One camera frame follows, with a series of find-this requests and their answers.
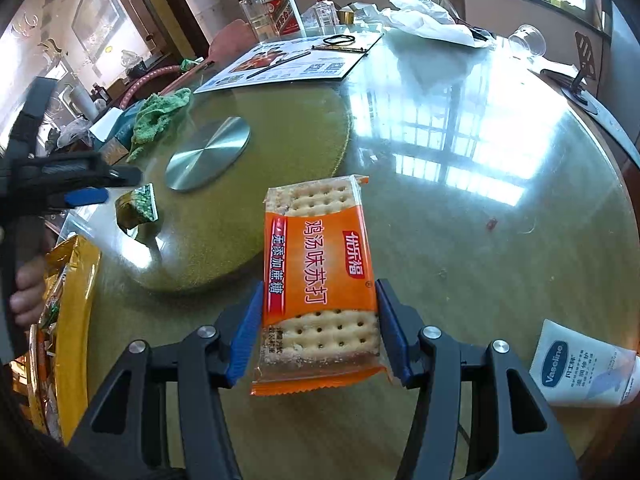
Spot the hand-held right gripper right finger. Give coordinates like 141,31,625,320
375,279,583,480

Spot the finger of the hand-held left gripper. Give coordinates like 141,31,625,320
20,152,143,207
47,187,110,211

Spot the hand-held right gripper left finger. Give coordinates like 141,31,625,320
67,282,265,480

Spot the green gold snack packet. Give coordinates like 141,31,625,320
115,185,162,234

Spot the orange cracker packet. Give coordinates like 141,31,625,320
250,174,391,397

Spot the yellow cardboard box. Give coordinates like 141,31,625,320
30,234,104,447

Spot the person's left hand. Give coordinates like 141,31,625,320
9,254,49,332

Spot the teal white box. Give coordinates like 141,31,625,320
92,105,138,163

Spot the gold foil package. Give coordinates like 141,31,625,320
42,235,89,282

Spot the white paper roll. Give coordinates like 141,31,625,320
70,85,97,117

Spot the green cloth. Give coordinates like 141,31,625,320
130,87,194,162

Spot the pink hoop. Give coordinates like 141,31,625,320
122,63,184,111

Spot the round metal disc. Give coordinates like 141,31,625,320
165,116,251,193

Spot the pile of snack packets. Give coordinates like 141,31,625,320
29,260,69,437

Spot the white lotion tube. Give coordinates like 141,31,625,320
529,319,640,409

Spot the reddish hand fan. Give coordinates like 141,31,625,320
208,20,257,64

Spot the black stick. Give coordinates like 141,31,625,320
244,50,314,79

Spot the glass jar with black lid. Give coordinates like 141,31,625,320
235,0,274,44

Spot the printed paper placemat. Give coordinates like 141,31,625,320
193,31,386,95

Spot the white bottle with red label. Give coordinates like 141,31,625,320
264,0,307,39

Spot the small clear glass bottle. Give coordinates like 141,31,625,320
312,0,341,32

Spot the white plastic bag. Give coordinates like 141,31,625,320
369,0,494,49

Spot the clear plastic cup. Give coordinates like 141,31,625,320
507,23,547,59

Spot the brown phone stand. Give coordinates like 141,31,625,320
541,31,602,116

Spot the framed wall picture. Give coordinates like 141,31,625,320
71,0,127,59

